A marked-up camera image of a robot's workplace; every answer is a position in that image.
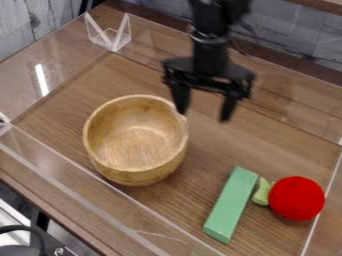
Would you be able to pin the green rectangular block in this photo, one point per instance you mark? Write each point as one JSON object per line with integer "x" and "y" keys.
{"x": 229, "y": 208}

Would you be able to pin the green plush leaf piece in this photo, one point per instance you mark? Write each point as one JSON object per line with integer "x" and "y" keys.
{"x": 261, "y": 195}

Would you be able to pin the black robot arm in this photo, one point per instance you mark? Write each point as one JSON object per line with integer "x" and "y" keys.
{"x": 216, "y": 15}

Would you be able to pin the red plush ball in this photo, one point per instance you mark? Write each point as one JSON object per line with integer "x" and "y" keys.
{"x": 297, "y": 198}

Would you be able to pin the black table leg bracket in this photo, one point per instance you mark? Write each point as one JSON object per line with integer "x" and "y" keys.
{"x": 25, "y": 240}

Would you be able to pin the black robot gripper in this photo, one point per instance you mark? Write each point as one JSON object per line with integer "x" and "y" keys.
{"x": 208, "y": 70}

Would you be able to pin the brown wooden bowl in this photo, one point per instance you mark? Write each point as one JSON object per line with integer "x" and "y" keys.
{"x": 136, "y": 137}

